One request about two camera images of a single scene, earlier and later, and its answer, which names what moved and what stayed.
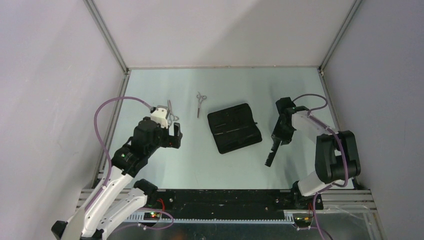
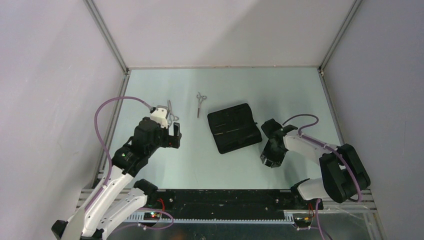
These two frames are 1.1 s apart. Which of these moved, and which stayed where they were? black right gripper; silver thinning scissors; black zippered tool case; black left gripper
Moved: black right gripper
Stayed: black left gripper; black zippered tool case; silver thinning scissors
